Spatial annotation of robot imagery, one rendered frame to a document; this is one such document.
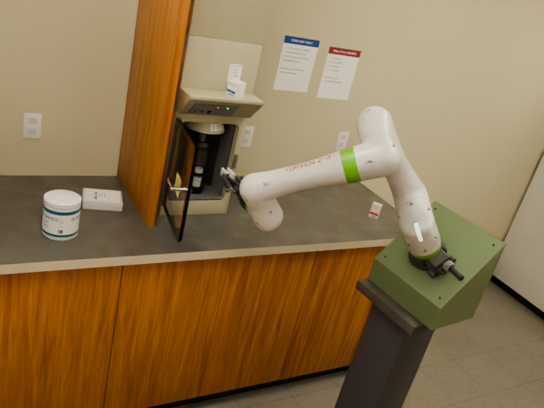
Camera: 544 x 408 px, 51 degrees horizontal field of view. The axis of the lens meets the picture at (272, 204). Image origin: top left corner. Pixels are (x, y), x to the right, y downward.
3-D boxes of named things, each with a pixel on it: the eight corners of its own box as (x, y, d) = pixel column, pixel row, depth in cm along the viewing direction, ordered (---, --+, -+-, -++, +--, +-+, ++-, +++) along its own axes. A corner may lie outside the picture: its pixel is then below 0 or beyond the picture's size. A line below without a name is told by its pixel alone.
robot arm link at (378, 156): (399, 151, 190) (393, 125, 181) (406, 179, 181) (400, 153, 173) (346, 164, 194) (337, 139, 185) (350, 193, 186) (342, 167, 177)
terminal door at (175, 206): (164, 207, 241) (180, 117, 225) (180, 244, 216) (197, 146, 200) (163, 206, 241) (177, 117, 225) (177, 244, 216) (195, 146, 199)
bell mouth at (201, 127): (178, 118, 247) (180, 106, 245) (214, 121, 257) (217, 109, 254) (193, 133, 234) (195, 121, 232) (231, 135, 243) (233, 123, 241)
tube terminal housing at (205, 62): (142, 189, 263) (167, 20, 231) (206, 189, 279) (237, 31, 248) (159, 215, 244) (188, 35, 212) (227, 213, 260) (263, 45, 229)
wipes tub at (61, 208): (38, 224, 216) (40, 189, 209) (74, 223, 222) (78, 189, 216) (44, 242, 206) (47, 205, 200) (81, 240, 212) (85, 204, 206)
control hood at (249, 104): (176, 111, 225) (180, 87, 221) (248, 116, 241) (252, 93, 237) (185, 121, 216) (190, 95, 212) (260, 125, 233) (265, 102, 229)
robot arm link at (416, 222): (436, 223, 223) (427, 193, 210) (445, 255, 213) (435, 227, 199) (404, 231, 227) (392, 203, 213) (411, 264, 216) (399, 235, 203)
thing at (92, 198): (82, 196, 244) (82, 187, 242) (120, 198, 250) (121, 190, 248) (82, 209, 234) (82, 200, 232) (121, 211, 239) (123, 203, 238)
